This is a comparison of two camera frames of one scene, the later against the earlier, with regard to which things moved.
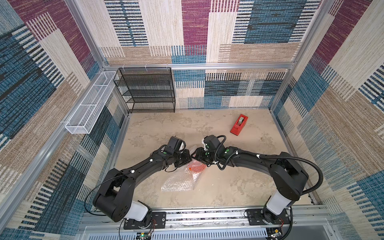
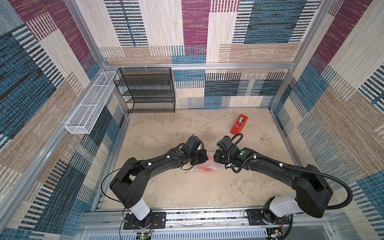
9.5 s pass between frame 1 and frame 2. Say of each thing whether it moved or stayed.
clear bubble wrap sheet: moved
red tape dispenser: stayed
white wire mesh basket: stayed
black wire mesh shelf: stayed
